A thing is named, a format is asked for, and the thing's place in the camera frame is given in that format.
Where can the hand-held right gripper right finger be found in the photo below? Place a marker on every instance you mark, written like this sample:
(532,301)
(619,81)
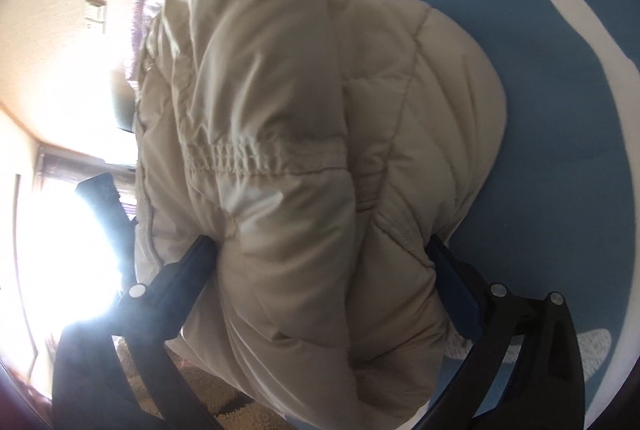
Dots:
(457,280)

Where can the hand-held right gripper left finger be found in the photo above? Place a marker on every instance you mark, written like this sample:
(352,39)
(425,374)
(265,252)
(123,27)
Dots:
(192,275)

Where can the bright window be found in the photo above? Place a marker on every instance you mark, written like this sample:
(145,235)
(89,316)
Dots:
(55,250)

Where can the blue white striped bedsheet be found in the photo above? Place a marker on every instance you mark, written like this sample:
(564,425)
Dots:
(560,109)

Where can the brown window curtain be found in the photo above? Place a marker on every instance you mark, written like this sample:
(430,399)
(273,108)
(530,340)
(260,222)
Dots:
(65,169)

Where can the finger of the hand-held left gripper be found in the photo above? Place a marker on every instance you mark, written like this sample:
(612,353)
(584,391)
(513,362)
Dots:
(107,215)

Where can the beige puffer jacket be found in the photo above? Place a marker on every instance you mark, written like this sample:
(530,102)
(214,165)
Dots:
(300,149)

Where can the white wall switch plate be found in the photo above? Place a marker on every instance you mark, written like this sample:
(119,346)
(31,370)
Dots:
(96,13)

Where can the beige patterned rug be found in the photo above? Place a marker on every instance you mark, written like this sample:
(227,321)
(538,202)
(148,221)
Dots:
(200,390)

